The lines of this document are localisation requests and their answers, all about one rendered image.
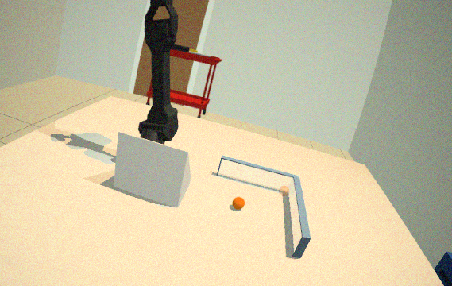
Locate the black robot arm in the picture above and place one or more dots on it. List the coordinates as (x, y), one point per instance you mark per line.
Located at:
(161, 124)

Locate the clear l-shaped low wall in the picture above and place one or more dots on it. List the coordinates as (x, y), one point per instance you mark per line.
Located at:
(267, 180)

